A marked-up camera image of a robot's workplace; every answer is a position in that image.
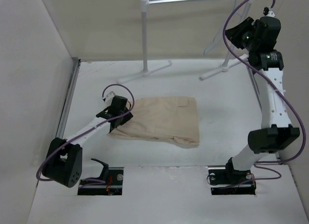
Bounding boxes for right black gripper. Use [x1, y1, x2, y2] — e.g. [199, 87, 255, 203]
[223, 17, 258, 53]

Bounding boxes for light blue wire hanger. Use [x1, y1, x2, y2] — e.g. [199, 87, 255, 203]
[204, 0, 249, 56]

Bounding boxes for beige trousers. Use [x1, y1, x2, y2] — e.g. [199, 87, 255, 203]
[109, 96, 200, 148]

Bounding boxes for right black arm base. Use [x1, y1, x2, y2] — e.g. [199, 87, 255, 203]
[207, 166, 256, 196]

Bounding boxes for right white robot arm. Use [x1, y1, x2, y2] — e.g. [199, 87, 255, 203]
[224, 16, 300, 183]

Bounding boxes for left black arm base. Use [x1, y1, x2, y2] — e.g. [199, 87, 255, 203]
[77, 158, 124, 196]

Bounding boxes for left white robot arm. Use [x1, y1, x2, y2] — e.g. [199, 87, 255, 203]
[36, 96, 135, 188]

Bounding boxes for white clothes rack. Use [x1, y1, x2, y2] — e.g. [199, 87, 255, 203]
[117, 0, 244, 84]

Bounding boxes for left aluminium table rail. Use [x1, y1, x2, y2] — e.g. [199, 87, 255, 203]
[52, 57, 80, 139]

